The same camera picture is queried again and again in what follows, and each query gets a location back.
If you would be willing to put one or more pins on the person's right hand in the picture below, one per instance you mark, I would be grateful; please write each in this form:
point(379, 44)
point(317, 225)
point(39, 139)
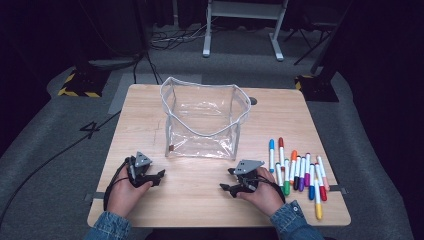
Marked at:
point(266, 196)

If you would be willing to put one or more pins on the magenta capped marker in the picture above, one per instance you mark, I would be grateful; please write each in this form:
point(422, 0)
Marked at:
point(307, 178)

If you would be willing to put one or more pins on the pink capped marker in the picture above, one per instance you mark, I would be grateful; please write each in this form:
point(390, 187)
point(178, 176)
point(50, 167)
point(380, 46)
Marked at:
point(326, 184)

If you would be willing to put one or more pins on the person's left hand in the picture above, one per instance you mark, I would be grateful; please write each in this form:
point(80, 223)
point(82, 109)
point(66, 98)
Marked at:
point(123, 196)

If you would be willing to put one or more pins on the light blue capped marker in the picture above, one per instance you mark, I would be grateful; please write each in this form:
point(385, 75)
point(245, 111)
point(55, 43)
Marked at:
point(271, 155)

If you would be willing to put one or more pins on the black slanted stand post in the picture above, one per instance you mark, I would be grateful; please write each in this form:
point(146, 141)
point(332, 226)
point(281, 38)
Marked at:
point(328, 60)

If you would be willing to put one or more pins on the brown capped marker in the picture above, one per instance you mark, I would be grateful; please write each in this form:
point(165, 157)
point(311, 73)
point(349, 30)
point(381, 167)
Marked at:
point(281, 151)

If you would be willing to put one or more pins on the black folding stand legs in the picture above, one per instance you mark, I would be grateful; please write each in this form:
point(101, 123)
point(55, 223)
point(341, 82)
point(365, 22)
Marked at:
point(311, 49)

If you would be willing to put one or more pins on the orange capped marker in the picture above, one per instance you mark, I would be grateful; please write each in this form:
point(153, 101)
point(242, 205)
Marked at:
point(293, 163)

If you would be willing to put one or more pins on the white metal stand frame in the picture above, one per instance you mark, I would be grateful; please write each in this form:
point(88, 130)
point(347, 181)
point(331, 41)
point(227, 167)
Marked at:
point(245, 10)

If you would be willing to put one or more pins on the clear plastic zipper pouch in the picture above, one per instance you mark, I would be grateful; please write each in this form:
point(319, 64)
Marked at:
point(203, 143)

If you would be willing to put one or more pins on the dark blue capped marker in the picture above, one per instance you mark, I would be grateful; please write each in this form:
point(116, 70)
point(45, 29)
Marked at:
point(311, 193)

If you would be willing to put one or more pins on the red capped marker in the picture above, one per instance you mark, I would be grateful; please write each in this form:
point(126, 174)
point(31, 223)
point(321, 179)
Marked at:
point(322, 195)

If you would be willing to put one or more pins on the black yellow striped stand base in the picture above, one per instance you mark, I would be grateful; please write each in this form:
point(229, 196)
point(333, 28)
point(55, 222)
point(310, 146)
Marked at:
point(83, 85)
point(316, 90)

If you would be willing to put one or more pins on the grey tape strip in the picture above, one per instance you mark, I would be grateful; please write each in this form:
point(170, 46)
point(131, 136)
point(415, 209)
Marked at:
point(99, 195)
point(340, 190)

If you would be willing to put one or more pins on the purple capped marker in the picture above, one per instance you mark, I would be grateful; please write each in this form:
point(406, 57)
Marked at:
point(301, 183)

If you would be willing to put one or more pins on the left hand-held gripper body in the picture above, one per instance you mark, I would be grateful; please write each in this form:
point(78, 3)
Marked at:
point(141, 160)

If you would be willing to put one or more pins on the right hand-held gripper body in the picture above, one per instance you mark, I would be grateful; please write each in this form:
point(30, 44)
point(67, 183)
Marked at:
point(246, 166)

